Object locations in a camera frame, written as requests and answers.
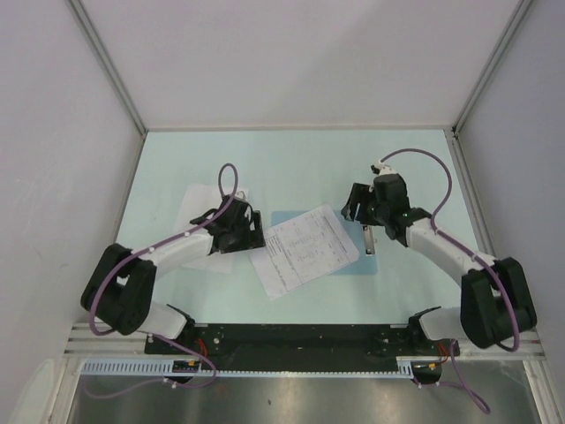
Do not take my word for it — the metal clipboard clip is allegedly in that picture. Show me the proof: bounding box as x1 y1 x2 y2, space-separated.
362 224 376 256

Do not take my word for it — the printed paper sheet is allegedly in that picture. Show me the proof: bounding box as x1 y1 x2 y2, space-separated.
250 204 360 300

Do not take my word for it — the light blue clipboard folder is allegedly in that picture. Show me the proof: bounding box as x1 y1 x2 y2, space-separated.
270 210 378 276

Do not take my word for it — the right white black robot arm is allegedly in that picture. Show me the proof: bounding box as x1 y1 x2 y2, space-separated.
341 173 538 354

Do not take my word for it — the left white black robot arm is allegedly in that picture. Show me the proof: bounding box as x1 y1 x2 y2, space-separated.
80 195 266 353

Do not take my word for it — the blank white paper sheet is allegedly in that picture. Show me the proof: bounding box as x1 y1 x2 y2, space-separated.
176 184 249 273

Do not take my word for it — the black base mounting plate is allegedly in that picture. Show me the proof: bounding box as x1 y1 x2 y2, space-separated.
145 323 461 373

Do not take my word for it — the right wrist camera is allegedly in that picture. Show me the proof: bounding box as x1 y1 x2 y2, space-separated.
371 161 397 177

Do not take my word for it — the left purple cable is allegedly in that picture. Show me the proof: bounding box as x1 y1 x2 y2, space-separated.
83 163 242 401

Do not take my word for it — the purple cable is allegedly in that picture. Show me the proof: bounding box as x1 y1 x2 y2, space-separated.
83 163 242 401
379 148 522 414

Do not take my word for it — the right aluminium side rail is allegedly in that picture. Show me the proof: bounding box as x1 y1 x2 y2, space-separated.
444 128 501 259

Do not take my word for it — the white slotted cable duct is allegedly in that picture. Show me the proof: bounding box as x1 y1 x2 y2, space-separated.
81 356 418 379

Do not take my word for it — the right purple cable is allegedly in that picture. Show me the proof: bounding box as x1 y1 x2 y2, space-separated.
379 148 522 414

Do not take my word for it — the aluminium front rail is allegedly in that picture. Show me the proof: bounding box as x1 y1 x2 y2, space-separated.
64 322 546 361

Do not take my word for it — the left aluminium corner post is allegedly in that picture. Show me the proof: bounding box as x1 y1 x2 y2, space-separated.
65 0 147 139

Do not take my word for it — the aluminium corner post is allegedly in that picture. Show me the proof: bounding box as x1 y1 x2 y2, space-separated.
452 0 535 133
65 0 147 139

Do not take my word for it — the right aluminium corner post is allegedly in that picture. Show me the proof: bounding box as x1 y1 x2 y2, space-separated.
452 0 535 133

